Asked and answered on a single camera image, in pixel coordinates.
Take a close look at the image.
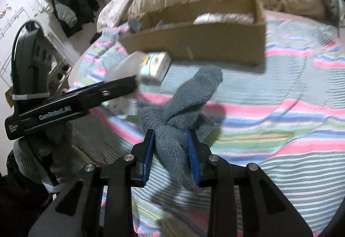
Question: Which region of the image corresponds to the cartoon bear tissue pack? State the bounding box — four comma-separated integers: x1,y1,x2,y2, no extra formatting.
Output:
139,52,171,83

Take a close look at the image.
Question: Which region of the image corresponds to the white sock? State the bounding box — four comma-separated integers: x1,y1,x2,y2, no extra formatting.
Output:
194,13,255,24

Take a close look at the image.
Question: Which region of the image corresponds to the open cardboard box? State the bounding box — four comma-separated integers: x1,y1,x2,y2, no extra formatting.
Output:
119,0,266,65

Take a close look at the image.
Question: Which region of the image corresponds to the bag of cotton swabs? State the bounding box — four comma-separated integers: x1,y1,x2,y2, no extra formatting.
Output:
105,51,147,116

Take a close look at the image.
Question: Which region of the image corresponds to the striped colourful towel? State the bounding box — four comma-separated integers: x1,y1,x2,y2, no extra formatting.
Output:
69,13,344,236

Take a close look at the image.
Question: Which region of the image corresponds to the grey knitted sock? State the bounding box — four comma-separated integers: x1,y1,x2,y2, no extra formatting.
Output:
141,65,223,191

